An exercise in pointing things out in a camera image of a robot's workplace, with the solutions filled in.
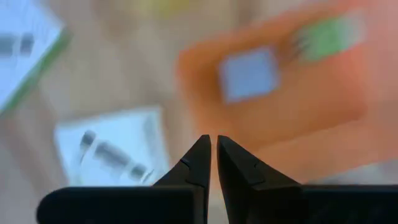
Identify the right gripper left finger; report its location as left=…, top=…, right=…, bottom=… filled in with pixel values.
left=154, top=134, right=213, bottom=224

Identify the white card reader box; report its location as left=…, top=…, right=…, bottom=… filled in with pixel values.
left=0, top=0, right=73, bottom=116
left=54, top=105, right=172, bottom=187

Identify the orange plastic bin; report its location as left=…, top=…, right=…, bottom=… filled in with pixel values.
left=175, top=0, right=398, bottom=185

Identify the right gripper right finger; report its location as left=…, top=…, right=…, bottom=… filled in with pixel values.
left=216, top=135, right=301, bottom=224

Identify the lavender charger block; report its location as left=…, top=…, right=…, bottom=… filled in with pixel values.
left=217, top=46, right=280, bottom=103

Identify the green charger plug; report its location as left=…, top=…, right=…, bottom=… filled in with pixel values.
left=294, top=14, right=367, bottom=62

